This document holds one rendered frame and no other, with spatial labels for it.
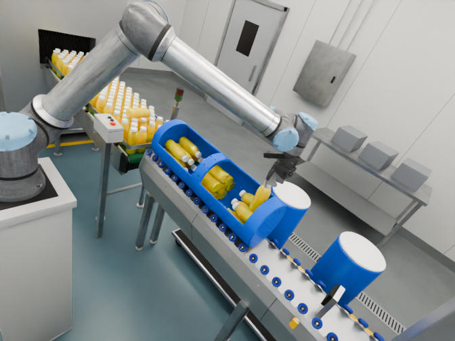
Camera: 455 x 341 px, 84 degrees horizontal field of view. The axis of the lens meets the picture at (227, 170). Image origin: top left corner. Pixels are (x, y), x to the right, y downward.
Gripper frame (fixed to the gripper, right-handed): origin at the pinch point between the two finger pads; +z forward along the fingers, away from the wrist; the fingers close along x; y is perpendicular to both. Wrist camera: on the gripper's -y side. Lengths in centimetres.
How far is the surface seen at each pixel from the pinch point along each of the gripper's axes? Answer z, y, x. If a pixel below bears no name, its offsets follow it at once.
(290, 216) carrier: 33, 8, 41
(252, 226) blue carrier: 15.4, 8.3, -12.7
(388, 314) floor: 127, 113, 160
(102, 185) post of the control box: 72, -100, -30
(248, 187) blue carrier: 19.2, -15.1, 14.1
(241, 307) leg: 68, 24, -8
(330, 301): 23, 52, -4
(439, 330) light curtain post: -20, 66, -36
